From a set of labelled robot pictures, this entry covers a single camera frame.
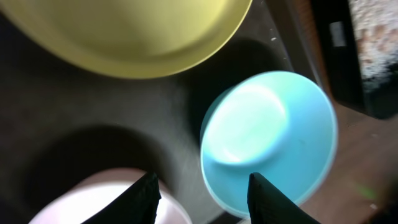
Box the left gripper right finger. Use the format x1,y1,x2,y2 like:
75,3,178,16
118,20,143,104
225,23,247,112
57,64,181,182
247,172,320,224

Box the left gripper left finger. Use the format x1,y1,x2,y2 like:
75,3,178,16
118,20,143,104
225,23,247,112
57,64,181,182
82,172,161,224

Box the white pink bowl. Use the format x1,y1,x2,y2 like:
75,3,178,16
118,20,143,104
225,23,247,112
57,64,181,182
29,168,192,224

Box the light blue bowl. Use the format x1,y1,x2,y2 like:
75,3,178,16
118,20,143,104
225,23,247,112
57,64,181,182
200,71,338,218

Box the yellow round plate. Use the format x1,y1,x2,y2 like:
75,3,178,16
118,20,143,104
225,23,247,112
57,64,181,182
1,0,252,79

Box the dark brown serving tray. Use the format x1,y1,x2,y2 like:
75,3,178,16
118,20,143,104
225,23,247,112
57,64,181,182
1,1,319,223

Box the black rectangular tray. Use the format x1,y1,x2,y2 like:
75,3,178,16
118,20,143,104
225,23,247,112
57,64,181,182
310,0,397,119

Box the rice food scraps pile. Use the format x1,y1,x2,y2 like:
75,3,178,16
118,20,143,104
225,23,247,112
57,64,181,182
348,0,397,80

